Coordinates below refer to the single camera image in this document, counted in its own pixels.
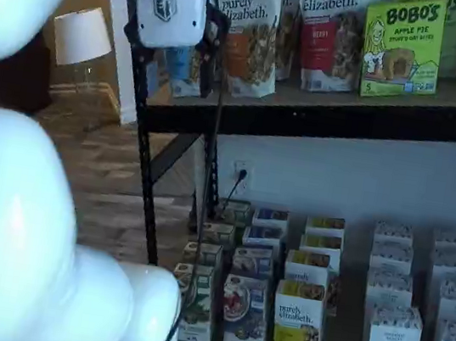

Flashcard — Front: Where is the red purely elizabeth granola bag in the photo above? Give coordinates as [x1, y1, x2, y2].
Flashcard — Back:
[281, 0, 373, 100]

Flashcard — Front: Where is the green and white cereal box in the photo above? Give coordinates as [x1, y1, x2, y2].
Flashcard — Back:
[181, 239, 224, 271]
[213, 197, 252, 228]
[162, 261, 222, 341]
[199, 219, 242, 249]

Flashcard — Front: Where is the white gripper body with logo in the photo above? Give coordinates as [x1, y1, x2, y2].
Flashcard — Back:
[125, 0, 211, 57]

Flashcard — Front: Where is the blue purely elizabeth granola bag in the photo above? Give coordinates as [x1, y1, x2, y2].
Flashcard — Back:
[153, 40, 210, 103]

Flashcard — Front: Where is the orange purely elizabeth granola bag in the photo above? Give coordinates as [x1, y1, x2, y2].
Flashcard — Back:
[196, 0, 290, 103]

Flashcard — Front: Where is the white door frame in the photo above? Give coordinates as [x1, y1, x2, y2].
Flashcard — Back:
[85, 0, 154, 128]

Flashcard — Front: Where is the white shade floor lamp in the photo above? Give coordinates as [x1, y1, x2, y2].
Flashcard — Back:
[37, 1, 119, 135]

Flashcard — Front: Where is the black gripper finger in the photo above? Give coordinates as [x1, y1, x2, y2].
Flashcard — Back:
[190, 0, 232, 102]
[118, 20, 155, 61]

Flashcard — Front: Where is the black power cord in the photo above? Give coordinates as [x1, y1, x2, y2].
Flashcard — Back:
[214, 165, 251, 225]

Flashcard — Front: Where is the white wall outlet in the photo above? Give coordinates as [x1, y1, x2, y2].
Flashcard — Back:
[228, 159, 256, 194]

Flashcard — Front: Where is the black metal shelf unit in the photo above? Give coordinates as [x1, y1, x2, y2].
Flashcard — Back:
[64, 0, 456, 341]

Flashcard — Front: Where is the yellow purely elizabeth box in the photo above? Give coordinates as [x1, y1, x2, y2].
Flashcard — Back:
[299, 232, 346, 262]
[268, 278, 332, 341]
[278, 247, 346, 319]
[303, 213, 348, 241]

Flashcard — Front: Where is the blue and white cereal box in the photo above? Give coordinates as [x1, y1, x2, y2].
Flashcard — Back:
[240, 223, 287, 254]
[230, 243, 278, 282]
[216, 272, 277, 341]

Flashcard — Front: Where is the half hidden granola bag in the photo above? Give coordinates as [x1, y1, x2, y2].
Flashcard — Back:
[267, 0, 306, 85]

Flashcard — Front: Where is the green Bobo's oat bites box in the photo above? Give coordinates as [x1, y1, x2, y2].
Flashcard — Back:
[382, 0, 456, 81]

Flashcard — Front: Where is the green Bobo's apple pie box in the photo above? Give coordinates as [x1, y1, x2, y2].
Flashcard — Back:
[353, 0, 451, 109]

